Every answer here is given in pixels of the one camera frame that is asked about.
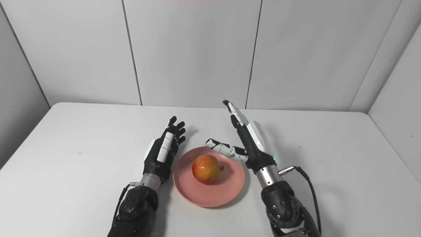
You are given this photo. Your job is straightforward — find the red yellow pomegranate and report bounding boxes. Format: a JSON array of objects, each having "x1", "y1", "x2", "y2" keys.
[{"x1": 192, "y1": 155, "x2": 225, "y2": 185}]

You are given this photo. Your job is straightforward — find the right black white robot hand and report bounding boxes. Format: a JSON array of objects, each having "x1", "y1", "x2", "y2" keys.
[{"x1": 206, "y1": 100, "x2": 277, "y2": 174}]

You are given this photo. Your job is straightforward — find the pink round plate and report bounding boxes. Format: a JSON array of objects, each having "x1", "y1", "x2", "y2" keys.
[{"x1": 173, "y1": 146, "x2": 245, "y2": 208}]

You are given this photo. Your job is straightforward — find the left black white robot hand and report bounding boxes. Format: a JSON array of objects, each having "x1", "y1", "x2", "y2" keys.
[{"x1": 142, "y1": 116, "x2": 186, "y2": 182}]

